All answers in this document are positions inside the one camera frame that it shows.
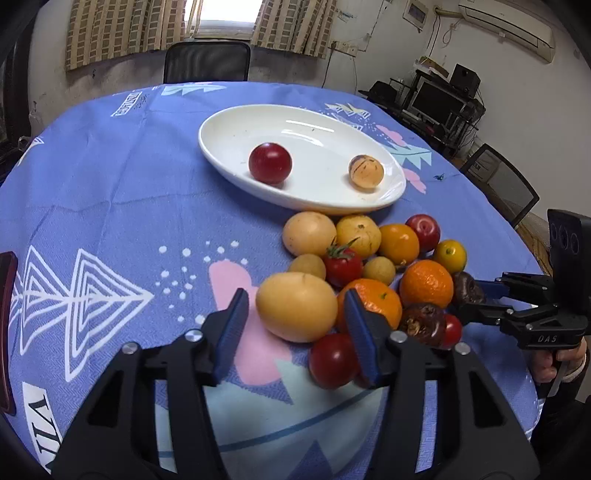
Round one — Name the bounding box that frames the textured orange mandarin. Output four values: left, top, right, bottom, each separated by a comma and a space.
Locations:
399, 260, 454, 309

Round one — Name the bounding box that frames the yellow green citrus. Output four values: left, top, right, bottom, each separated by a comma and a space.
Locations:
432, 239, 468, 274

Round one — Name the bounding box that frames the red cherry tomato front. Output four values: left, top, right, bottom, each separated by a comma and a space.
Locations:
308, 333, 360, 390

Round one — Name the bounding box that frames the red cherry tomato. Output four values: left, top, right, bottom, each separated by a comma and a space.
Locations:
308, 333, 360, 390
441, 313, 463, 349

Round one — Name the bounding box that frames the large pale yellow fruit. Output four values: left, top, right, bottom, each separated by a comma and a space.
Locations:
256, 272, 338, 343

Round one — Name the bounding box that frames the person's right hand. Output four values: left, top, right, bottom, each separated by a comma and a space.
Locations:
530, 339, 587, 384

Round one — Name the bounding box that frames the small tan longan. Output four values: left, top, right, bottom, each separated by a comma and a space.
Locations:
287, 254, 327, 280
363, 256, 397, 286

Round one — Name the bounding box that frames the black side chair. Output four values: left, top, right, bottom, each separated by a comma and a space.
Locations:
460, 144, 540, 228

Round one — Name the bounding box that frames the smooth orange fruit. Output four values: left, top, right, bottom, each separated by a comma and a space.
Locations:
379, 224, 420, 267

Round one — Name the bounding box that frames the stemmed red tomato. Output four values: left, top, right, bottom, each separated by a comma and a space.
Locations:
322, 238, 363, 290

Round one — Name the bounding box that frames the yellow spotted round fruit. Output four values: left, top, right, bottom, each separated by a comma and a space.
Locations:
335, 215, 382, 260

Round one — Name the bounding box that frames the tan streaked round fruit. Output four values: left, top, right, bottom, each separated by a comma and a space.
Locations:
349, 154, 385, 190

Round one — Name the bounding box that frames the pale yellow round fruit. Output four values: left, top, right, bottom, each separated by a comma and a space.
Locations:
281, 212, 337, 257

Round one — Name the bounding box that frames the black metal desk rack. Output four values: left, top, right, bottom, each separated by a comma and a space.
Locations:
360, 64, 486, 159

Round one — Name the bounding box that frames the computer monitor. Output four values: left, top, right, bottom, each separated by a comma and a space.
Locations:
407, 78, 466, 129

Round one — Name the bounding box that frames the blue patterned tablecloth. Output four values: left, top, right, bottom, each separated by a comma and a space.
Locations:
1, 82, 540, 479

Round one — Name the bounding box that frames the white oval plate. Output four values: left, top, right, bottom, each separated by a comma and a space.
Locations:
197, 104, 407, 215

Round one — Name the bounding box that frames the dark red plum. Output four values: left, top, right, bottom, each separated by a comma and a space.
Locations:
249, 142, 293, 185

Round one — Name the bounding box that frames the white air conditioner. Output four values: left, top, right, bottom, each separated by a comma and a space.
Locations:
458, 0, 556, 63

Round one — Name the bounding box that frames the striped right curtain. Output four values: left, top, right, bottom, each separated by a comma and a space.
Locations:
250, 0, 337, 58

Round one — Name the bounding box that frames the striped curtain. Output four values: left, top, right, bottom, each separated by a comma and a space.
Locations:
250, 0, 337, 58
64, 0, 186, 71

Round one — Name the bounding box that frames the black office chair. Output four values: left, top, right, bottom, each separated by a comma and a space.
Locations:
163, 40, 252, 84

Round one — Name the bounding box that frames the striped left curtain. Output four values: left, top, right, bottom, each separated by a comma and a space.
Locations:
64, 0, 186, 71

